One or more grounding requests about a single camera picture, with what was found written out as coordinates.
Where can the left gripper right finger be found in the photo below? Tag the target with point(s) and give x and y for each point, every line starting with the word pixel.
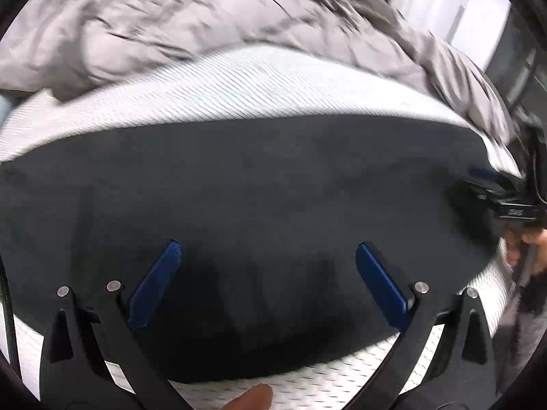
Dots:
pixel 461 374

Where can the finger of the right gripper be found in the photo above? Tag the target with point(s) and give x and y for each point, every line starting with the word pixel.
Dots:
pixel 498 177

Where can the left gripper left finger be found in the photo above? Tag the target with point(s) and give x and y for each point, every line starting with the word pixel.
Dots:
pixel 90 359

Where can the black pants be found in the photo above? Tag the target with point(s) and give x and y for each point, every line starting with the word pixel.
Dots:
pixel 269 214

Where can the right hand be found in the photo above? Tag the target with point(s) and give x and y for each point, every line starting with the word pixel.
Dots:
pixel 520 245

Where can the left hand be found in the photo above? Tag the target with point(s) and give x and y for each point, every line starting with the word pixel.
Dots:
pixel 258 397

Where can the dark open wardrobe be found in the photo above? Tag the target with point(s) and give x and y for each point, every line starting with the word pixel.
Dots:
pixel 517 72

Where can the white honeycomb mattress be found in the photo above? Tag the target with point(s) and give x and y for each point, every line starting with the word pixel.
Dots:
pixel 260 82

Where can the grey crumpled duvet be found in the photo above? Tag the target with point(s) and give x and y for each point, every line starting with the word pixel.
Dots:
pixel 72 46

